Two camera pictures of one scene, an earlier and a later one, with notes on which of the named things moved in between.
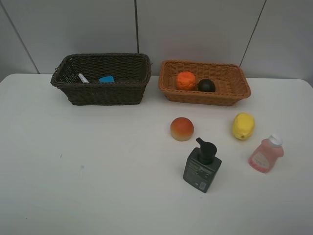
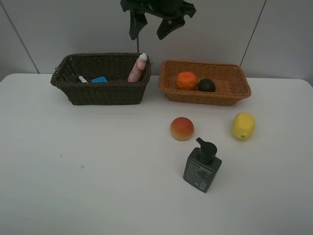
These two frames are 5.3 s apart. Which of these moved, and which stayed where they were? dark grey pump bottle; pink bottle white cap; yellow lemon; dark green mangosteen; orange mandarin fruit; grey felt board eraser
Moved: pink bottle white cap; grey felt board eraser
Stayed: dark grey pump bottle; yellow lemon; orange mandarin fruit; dark green mangosteen
